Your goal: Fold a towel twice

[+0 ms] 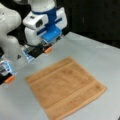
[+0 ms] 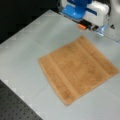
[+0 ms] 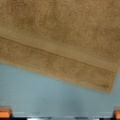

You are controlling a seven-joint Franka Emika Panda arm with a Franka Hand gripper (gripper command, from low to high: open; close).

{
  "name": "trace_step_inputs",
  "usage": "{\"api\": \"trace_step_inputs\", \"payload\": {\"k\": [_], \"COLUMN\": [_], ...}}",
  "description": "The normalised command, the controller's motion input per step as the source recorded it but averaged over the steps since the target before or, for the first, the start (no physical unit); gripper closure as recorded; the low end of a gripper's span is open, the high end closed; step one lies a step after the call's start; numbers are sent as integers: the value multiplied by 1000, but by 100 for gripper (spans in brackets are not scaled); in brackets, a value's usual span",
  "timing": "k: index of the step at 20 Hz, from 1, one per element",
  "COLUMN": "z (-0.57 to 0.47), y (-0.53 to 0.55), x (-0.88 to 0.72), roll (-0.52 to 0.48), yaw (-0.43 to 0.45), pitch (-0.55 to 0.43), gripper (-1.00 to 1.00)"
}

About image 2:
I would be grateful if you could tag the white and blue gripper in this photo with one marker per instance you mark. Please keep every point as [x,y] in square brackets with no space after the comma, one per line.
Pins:
[90,10]

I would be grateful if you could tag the brown terry cloth towel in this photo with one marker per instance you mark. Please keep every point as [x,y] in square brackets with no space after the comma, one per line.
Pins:
[75,69]

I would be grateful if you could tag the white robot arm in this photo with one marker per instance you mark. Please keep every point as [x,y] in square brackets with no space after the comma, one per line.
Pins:
[114,11]

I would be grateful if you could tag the orange clamp on frame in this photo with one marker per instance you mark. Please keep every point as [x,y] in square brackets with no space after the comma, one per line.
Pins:
[81,25]

